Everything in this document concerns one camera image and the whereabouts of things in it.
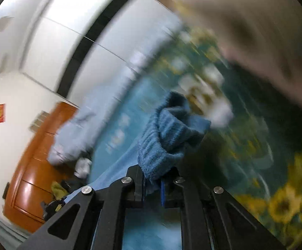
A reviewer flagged beige cloth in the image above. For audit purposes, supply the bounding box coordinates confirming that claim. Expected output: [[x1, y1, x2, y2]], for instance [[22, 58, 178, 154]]
[[164, 0, 302, 97]]

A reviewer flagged blue knit sweater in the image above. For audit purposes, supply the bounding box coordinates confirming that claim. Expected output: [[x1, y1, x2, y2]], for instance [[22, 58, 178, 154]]
[[62, 91, 211, 206]]

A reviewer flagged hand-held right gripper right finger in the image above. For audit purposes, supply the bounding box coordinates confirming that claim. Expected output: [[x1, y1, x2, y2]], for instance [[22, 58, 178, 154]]
[[160, 168, 287, 250]]

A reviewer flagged teal floral blanket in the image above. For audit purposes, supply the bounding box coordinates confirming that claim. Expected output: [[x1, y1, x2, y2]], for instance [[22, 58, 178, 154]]
[[88, 18, 302, 250]]

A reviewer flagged dark garment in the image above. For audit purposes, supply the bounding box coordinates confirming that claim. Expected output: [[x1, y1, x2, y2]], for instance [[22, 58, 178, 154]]
[[62, 178, 89, 196]]

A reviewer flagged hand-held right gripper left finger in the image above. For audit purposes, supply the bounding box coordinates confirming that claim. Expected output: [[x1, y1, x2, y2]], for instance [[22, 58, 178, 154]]
[[17, 165, 145, 250]]

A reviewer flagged white cloth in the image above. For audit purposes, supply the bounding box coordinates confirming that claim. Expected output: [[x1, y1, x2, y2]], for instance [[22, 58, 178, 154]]
[[74, 157, 93, 179]]

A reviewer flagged olive green knitted garment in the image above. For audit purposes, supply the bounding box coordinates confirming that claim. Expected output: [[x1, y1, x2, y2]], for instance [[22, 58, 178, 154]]
[[51, 181, 69, 200]]

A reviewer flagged wooden headboard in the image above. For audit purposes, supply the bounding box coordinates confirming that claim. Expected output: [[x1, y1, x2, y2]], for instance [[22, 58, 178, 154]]
[[2, 101, 94, 233]]

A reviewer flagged light blue floral quilt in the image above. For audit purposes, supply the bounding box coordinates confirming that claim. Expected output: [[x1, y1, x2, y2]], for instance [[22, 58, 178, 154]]
[[48, 52, 151, 166]]

